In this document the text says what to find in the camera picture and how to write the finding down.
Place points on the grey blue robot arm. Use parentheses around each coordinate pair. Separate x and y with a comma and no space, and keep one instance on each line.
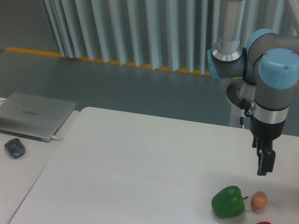
(269,68)

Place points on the white folding partition screen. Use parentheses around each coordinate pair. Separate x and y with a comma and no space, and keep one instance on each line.
(198,36)

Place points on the green bell pepper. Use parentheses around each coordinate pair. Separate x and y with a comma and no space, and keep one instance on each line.
(229,202)

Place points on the round grey robot base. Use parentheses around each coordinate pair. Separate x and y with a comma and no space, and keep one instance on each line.
(241,93)

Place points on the brown egg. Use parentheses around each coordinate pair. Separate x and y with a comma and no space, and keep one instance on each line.
(259,201)

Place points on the silver closed laptop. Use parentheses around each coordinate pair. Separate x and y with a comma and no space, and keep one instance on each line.
(32,116)

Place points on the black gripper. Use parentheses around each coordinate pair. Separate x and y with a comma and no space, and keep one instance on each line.
(266,154)

